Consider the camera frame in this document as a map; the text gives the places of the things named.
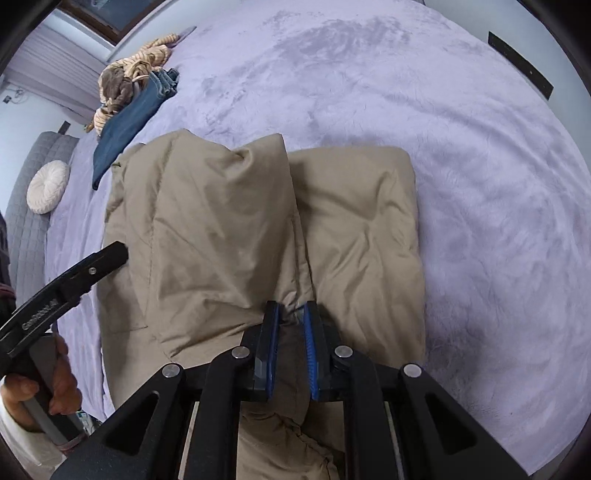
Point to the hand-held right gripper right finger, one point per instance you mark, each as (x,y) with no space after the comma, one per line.
(313,360)

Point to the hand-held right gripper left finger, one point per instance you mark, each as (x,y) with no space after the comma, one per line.
(272,350)

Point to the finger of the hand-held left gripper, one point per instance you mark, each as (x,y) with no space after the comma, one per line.
(92,272)

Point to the beige puffer jacket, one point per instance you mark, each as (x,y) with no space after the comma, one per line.
(207,240)

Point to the person's left forearm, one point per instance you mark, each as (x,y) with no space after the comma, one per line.
(18,438)

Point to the pile of striped brown clothes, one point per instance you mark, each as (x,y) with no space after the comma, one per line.
(147,57)

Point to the person's left hand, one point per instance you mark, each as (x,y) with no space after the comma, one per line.
(69,387)

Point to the grey quilted headboard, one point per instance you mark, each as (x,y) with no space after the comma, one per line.
(32,240)

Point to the round white cushion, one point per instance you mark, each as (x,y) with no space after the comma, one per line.
(47,187)

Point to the folded blue jeans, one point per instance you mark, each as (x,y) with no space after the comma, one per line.
(120,134)

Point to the brown plush cloth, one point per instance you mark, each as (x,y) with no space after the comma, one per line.
(115,85)

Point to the grey pleated curtain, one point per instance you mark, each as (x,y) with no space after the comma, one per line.
(60,69)

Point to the lavender fleece bed blanket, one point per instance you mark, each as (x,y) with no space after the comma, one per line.
(461,184)

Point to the grey cloth piece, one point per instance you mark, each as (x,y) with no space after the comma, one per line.
(184,36)

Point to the window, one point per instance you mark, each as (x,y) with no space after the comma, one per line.
(115,14)

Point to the small black wall panel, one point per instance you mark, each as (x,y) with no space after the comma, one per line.
(63,127)

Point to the long black wall bar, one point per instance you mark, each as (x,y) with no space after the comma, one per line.
(521,64)

